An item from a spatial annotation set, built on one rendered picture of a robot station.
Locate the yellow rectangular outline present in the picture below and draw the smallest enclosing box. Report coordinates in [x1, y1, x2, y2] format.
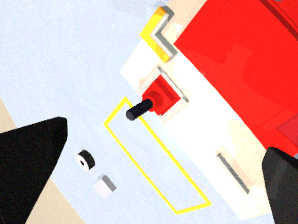
[104, 96, 213, 214]

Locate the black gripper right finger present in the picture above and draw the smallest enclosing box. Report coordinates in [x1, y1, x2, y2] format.
[261, 147, 298, 224]

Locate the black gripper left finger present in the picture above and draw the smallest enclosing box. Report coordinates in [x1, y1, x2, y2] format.
[0, 116, 68, 224]

